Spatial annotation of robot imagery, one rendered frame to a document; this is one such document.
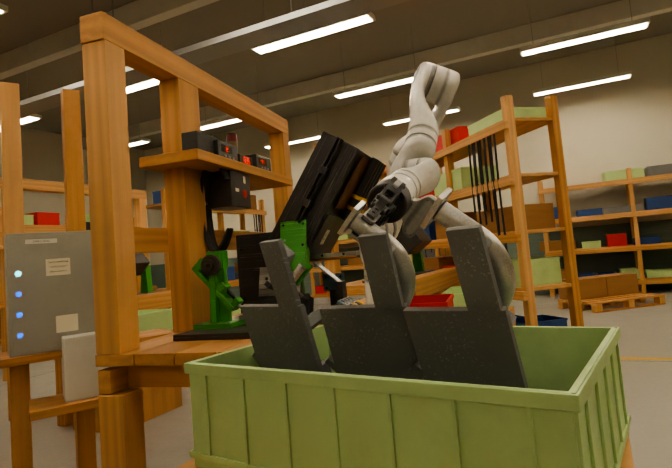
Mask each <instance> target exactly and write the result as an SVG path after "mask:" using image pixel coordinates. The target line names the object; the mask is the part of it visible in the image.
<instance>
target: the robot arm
mask: <svg viewBox="0 0 672 468"><path fill-rule="evenodd" d="M459 83H460V74H459V73H458V72H456V71H454V70H451V69H448V68H445V67H442V66H439V65H436V64H434V63H430V62H423V63H421V64H420V65H419V67H418V68H417V70H416V72H415V74H414V78H413V80H412V83H411V90H410V117H409V127H408V131H407V134H406V135H405V136H404V137H402V138H401V139H400V140H399V141H398V142H397V143H396V144H395V146H394V149H393V151H392V154H391V156H390V159H389V162H388V165H387V177H385V178H384V179H382V180H381V181H380V182H379V183H378V184H377V185H375V186H374V187H373V188H372V189H371V190H370V192H369V194H368V197H367V206H368V209H367V211H366V212H365V213H364V214H363V215H362V217H361V218H362V219H363V220H364V221H365V222H367V223H368V224H369V225H374V224H377V225H378V226H379V227H381V228H382V229H383V230H385V231H386V232H388V233H389V234H390V235H392V236H393V237H394V238H395V239H396V238H397V236H398V234H399V232H400V229H401V226H402V232H403V234H404V235H405V236H407V237H409V238H411V237H413V236H415V235H416V234H417V232H418V231H419V230H420V229H421V227H420V225H421V224H422V222H423V220H424V219H425V217H426V215H427V214H428V212H429V211H430V209H431V207H432V206H433V204H434V202H435V201H436V199H437V198H436V197H435V196H433V195H426V194H428V193H430V192H432V191H433V190H434V189H435V188H436V187H437V185H438V183H439V181H440V176H441V171H440V167H439V165H438V163H437V162H436V161H435V160H434V159H432V158H433V157H434V155H435V152H436V146H437V140H438V132H439V131H438V129H439V127H440V125H441V123H442V121H443V119H444V117H445V115H446V113H447V111H448V109H449V107H450V105H451V103H452V101H453V98H454V96H455V95H456V92H457V89H458V88H459ZM427 102H429V103H431V104H434V105H435V107H434V109H433V110H432V112H431V110H430V108H429V106H428V104H427ZM423 195H426V196H424V197H422V198H418V197H421V196H423ZM417 198H418V199H417ZM402 223H403V224H402ZM359 250H360V257H361V260H362V263H363V266H364V281H365V296H366V304H374V301H373V297H372V293H371V289H370V285H369V281H368V277H367V273H366V269H365V265H364V261H363V256H362V252H361V248H360V244H359Z"/></svg>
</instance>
